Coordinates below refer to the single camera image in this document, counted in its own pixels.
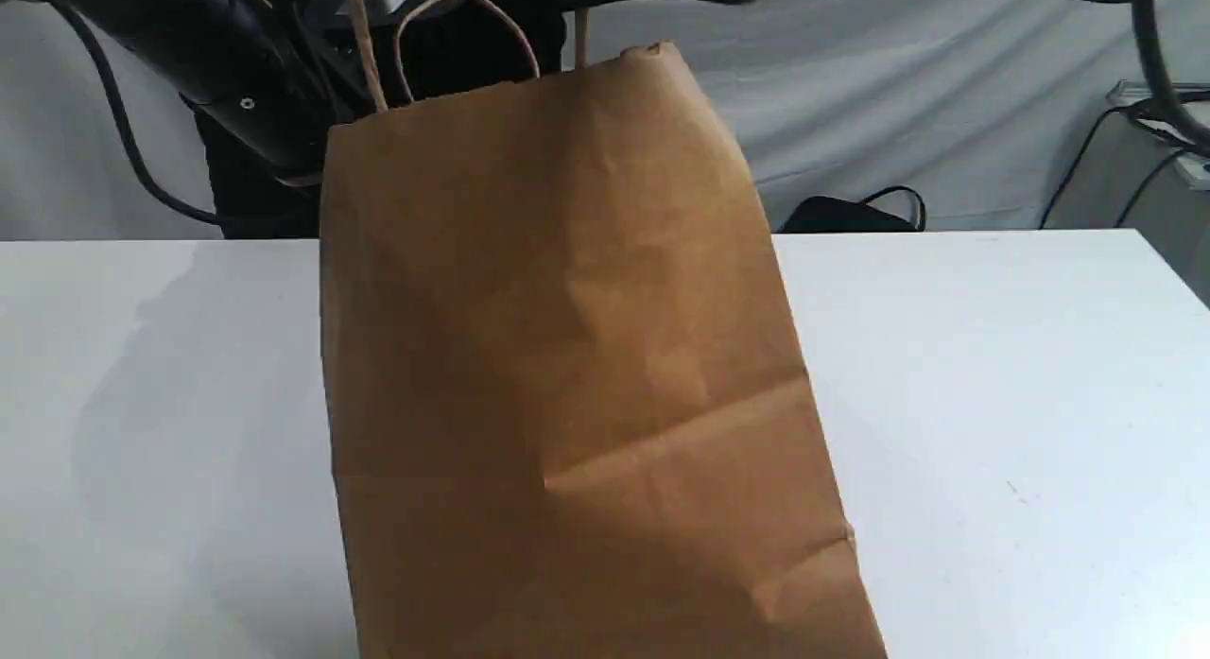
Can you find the grey backdrop cloth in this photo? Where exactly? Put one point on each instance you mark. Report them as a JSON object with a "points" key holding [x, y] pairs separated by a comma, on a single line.
{"points": [[975, 103]]}

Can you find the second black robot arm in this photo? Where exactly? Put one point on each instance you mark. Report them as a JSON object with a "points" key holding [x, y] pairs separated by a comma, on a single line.
{"points": [[269, 72]]}

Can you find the black object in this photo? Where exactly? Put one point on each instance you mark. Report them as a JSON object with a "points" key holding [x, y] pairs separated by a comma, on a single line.
{"points": [[828, 215]]}

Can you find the brown paper bag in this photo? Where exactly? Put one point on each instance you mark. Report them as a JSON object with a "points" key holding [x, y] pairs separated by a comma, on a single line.
{"points": [[568, 406]]}

